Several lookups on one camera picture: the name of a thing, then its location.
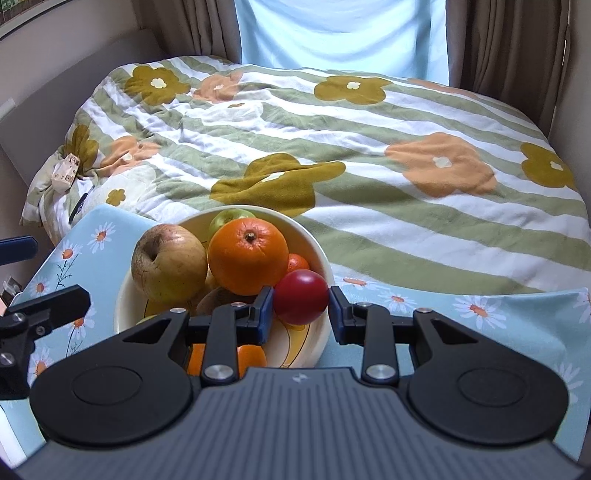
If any red tomato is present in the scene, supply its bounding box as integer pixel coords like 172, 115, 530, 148
273, 270, 330, 326

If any cream bowl with yellow print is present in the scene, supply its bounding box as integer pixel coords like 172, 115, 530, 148
113, 205, 334, 370

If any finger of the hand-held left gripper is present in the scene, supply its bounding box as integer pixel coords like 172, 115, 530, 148
0, 236, 38, 265
0, 285, 90, 400

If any green apple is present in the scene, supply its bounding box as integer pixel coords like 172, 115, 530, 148
208, 209, 257, 241

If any light blue sheer curtain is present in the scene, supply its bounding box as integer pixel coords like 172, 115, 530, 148
235, 0, 451, 86

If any striped floral blanket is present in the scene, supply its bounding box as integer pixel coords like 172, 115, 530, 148
21, 55, 587, 296

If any yellow brown apple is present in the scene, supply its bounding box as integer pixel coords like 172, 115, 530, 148
131, 224, 208, 304

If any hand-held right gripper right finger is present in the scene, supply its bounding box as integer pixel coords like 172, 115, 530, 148
329, 286, 482, 385

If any dark slim object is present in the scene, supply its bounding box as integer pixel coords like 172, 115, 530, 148
69, 187, 95, 224

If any small white box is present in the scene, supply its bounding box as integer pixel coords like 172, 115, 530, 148
51, 154, 81, 191

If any light blue daisy cloth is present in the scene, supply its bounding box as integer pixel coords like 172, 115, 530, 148
0, 205, 591, 462

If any brown curtain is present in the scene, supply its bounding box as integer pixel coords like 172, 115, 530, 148
134, 0, 241, 63
443, 0, 571, 139

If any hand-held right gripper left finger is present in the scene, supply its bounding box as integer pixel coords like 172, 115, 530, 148
121, 286, 276, 387

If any medium orange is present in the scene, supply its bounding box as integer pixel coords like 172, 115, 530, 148
187, 342, 269, 377

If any large orange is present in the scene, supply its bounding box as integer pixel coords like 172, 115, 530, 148
208, 218, 290, 296

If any beige padded headboard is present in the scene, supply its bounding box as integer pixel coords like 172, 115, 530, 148
0, 28, 160, 241

